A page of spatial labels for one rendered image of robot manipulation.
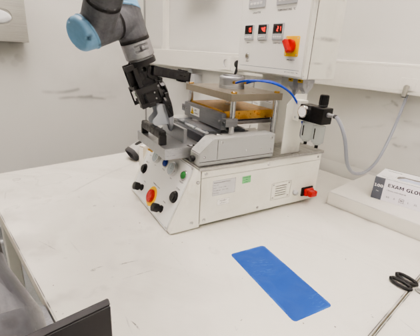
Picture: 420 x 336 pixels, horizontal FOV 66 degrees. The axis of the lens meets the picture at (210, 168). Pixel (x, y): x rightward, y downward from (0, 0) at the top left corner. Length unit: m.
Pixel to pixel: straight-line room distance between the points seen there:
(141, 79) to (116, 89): 1.55
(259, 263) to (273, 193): 0.29
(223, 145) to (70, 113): 1.61
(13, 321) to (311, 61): 0.89
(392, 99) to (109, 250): 1.08
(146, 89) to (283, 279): 0.56
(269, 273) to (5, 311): 0.56
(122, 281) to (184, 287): 0.13
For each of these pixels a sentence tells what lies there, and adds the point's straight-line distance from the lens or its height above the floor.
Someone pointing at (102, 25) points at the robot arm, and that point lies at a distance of 0.76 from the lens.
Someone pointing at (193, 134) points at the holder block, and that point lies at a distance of 0.93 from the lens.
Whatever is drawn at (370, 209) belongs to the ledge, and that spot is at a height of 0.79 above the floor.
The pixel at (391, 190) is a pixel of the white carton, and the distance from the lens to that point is 1.15.
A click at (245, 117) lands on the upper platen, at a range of 0.95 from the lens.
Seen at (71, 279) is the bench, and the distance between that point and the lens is 0.77.
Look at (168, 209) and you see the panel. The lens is 0.90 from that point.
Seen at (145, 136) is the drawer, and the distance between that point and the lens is 0.96.
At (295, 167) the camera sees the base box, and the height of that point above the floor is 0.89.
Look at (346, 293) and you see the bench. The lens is 0.78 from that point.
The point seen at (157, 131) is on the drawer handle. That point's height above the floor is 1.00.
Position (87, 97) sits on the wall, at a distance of 2.35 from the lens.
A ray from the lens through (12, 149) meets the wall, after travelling 2.29.
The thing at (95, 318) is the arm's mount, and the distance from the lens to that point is 0.29.
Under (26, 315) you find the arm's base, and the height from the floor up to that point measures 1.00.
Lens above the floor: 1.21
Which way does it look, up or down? 20 degrees down
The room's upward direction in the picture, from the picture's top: 3 degrees clockwise
